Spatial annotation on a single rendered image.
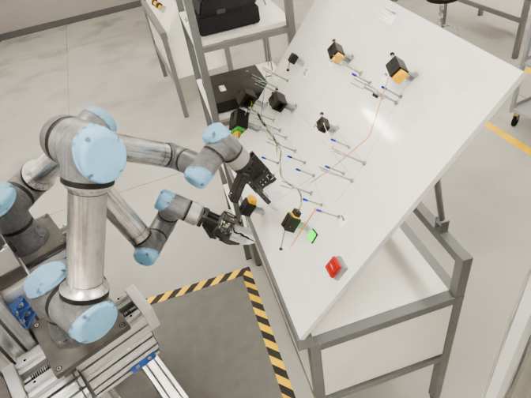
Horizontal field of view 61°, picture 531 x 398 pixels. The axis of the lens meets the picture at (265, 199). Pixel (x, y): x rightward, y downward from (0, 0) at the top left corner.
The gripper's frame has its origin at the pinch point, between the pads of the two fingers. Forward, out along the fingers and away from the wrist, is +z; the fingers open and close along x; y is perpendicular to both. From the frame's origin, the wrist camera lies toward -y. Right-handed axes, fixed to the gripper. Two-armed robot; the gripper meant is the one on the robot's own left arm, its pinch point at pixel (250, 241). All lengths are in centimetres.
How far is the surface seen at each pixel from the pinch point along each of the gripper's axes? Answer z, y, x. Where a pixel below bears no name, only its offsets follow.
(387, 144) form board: 22, 42, 32
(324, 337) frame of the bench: 36.7, -1.1, -21.5
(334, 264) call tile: 22.5, 23.1, -4.5
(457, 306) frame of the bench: 80, 11, 5
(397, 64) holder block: 11, 56, 48
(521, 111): 189, -74, 218
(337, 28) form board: 0, 19, 91
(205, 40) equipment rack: -47, -24, 90
